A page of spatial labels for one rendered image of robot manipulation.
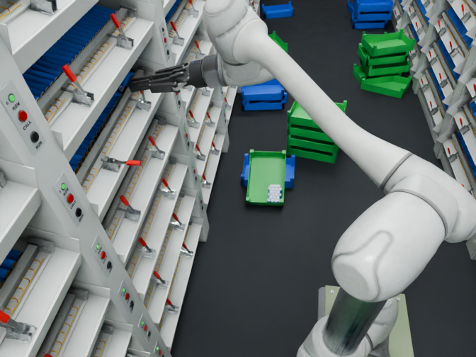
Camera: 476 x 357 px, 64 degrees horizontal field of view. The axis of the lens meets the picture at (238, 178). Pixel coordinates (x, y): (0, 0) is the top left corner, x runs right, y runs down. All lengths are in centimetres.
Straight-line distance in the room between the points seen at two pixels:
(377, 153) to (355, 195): 135
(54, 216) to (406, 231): 64
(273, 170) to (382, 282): 154
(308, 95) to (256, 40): 16
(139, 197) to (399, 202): 77
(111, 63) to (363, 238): 73
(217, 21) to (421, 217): 56
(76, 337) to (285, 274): 109
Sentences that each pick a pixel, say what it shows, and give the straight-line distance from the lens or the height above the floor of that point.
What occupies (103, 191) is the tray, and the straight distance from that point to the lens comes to 98.
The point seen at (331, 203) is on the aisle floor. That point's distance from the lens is 213.
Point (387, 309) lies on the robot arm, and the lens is 128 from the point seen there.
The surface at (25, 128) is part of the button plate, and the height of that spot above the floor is 123.
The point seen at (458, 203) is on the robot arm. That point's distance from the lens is 82.
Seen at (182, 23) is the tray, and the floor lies 96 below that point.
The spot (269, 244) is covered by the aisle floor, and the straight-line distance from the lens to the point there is 194.
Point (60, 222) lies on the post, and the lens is 81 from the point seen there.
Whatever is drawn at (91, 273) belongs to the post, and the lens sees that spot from 95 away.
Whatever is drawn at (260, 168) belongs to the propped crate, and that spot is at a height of 10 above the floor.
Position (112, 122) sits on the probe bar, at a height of 98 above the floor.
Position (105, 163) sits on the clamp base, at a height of 96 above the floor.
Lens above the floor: 158
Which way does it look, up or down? 45 degrees down
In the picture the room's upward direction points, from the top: 6 degrees counter-clockwise
